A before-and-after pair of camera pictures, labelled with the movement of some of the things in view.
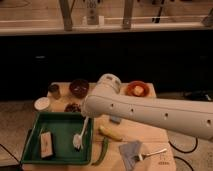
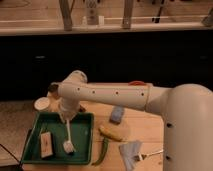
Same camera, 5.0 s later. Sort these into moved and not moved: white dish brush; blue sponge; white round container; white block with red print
Moved: white dish brush
Not moved: white block with red print; blue sponge; white round container
